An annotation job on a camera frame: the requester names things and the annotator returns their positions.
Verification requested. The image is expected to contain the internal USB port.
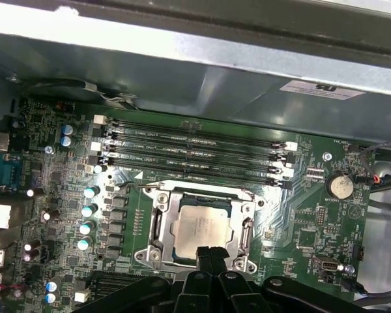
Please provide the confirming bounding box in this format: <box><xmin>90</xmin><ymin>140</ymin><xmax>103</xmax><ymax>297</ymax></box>
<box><xmin>314</xmin><ymin>256</ymin><xmax>341</xmax><ymax>275</ymax></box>

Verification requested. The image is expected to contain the white label sticker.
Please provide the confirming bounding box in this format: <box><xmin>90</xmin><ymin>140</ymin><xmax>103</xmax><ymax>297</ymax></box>
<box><xmin>279</xmin><ymin>79</ymin><xmax>368</xmax><ymax>101</ymax></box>

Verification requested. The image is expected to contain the metal socket cover frame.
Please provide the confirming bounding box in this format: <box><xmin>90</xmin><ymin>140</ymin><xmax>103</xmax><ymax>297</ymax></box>
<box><xmin>149</xmin><ymin>190</ymin><xmax>258</xmax><ymax>267</ymax></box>

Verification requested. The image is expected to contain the CPU with silver top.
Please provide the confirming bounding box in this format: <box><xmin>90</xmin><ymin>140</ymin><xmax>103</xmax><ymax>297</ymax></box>
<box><xmin>168</xmin><ymin>194</ymin><xmax>236</xmax><ymax>263</ymax></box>

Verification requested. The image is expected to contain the blue serial port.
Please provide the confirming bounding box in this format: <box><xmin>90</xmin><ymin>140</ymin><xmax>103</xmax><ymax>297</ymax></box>
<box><xmin>0</xmin><ymin>151</ymin><xmax>22</xmax><ymax>195</ymax></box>

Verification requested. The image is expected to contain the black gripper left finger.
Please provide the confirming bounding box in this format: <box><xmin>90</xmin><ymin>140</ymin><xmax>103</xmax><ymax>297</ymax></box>
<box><xmin>71</xmin><ymin>246</ymin><xmax>213</xmax><ymax>313</ymax></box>

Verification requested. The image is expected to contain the thin grey looped wire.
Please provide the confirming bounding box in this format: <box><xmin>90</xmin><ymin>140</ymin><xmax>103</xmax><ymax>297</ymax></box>
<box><xmin>356</xmin><ymin>142</ymin><xmax>391</xmax><ymax>183</ymax></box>

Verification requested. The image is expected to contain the CPU socket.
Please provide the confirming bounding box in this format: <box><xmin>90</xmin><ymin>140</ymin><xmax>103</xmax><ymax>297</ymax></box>
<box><xmin>133</xmin><ymin>182</ymin><xmax>260</xmax><ymax>273</ymax></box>

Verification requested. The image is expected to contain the open PC case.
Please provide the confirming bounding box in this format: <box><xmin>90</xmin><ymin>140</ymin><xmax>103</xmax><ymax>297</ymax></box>
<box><xmin>0</xmin><ymin>0</ymin><xmax>391</xmax><ymax>313</ymax></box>

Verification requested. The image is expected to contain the RAM slot with black latches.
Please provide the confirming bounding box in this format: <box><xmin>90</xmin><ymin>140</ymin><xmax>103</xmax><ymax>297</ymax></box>
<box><xmin>102</xmin><ymin>129</ymin><xmax>289</xmax><ymax>164</ymax></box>
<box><xmin>96</xmin><ymin>155</ymin><xmax>293</xmax><ymax>192</ymax></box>
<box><xmin>94</xmin><ymin>269</ymin><xmax>175</xmax><ymax>283</ymax></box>

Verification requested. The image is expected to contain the RAM slot with white latches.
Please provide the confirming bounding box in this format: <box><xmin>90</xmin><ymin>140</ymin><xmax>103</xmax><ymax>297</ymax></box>
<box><xmin>93</xmin><ymin>114</ymin><xmax>299</xmax><ymax>153</ymax></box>
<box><xmin>90</xmin><ymin>142</ymin><xmax>289</xmax><ymax>177</ymax></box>
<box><xmin>74</xmin><ymin>276</ymin><xmax>166</xmax><ymax>304</ymax></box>

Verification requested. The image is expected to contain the green motherboard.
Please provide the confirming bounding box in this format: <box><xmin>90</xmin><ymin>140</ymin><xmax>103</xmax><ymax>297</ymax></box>
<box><xmin>6</xmin><ymin>94</ymin><xmax>375</xmax><ymax>313</ymax></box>

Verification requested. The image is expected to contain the black cable with white tape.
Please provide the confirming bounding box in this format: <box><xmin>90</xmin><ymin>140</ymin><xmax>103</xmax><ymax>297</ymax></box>
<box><xmin>27</xmin><ymin>78</ymin><xmax>139</xmax><ymax>107</ymax></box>

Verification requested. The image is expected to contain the silver coin battery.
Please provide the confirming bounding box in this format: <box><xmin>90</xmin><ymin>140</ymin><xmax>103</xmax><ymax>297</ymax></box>
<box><xmin>327</xmin><ymin>172</ymin><xmax>355</xmax><ymax>200</ymax></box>

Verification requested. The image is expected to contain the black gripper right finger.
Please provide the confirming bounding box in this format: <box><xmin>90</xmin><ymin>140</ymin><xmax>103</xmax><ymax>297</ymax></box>
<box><xmin>210</xmin><ymin>247</ymin><xmax>358</xmax><ymax>313</ymax></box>

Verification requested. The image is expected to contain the metal wire locking lever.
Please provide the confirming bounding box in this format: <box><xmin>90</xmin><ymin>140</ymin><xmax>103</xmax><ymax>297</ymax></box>
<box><xmin>142</xmin><ymin>184</ymin><xmax>257</xmax><ymax>205</ymax></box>

